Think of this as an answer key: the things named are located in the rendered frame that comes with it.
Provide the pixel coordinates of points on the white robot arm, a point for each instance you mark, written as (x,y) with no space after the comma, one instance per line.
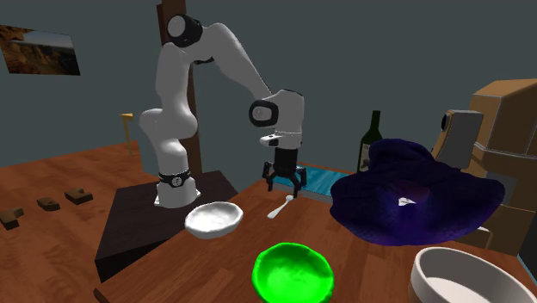
(172,92)

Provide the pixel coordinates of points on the white spoon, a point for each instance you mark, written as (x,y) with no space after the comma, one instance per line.
(279,208)

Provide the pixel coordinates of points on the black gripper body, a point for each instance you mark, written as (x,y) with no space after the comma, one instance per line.
(285,162)

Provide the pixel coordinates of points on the small white bowl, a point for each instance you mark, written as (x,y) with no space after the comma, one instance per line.
(214,219)

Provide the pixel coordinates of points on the bright green bowl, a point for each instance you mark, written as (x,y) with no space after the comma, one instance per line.
(292,275)

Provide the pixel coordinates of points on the dark green wine bottle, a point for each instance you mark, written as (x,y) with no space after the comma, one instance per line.
(371,140)

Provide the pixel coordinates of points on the yellow floor lamp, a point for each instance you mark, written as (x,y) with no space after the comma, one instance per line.
(128,130)

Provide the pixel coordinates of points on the teal mat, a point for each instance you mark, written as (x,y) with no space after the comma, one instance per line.
(323,178)

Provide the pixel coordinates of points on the dark robot stand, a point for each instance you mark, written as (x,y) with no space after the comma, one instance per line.
(138,222)

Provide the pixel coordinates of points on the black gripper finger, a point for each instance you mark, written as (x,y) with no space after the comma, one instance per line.
(300,179)
(268,174)

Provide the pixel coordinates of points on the landscape wall picture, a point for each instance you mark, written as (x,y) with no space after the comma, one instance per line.
(40,51)

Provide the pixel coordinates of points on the brown block on floor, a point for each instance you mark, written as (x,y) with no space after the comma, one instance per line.
(48,203)
(78,195)
(10,217)

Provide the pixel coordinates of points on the large white bowl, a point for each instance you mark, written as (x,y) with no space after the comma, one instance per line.
(453,277)

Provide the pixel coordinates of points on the dark purple cloth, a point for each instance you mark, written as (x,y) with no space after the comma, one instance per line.
(415,201)

